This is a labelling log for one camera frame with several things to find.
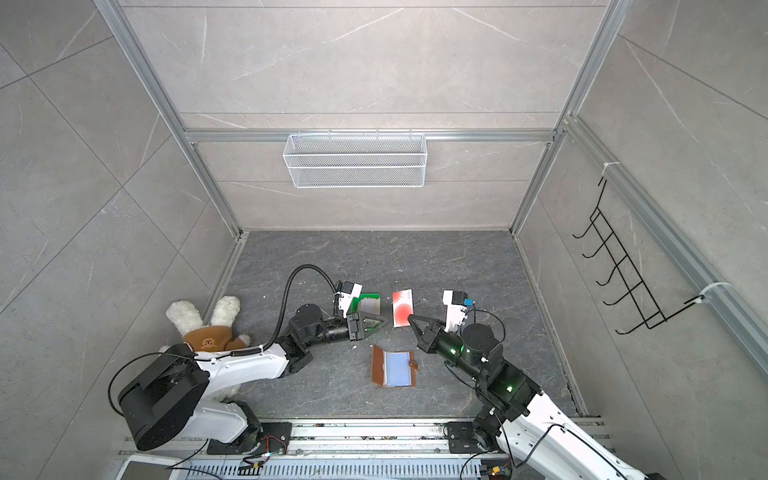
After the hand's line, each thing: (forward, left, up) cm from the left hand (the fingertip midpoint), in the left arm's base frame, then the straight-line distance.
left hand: (388, 319), depth 70 cm
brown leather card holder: (-4, -1, -22) cm, 23 cm away
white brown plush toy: (+5, +49, -16) cm, 52 cm away
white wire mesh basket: (+57, +9, +7) cm, 58 cm away
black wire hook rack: (+5, -56, +6) cm, 57 cm away
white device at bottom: (-26, +55, -18) cm, 63 cm away
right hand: (-1, -4, +3) cm, 5 cm away
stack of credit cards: (+14, +5, -18) cm, 23 cm away
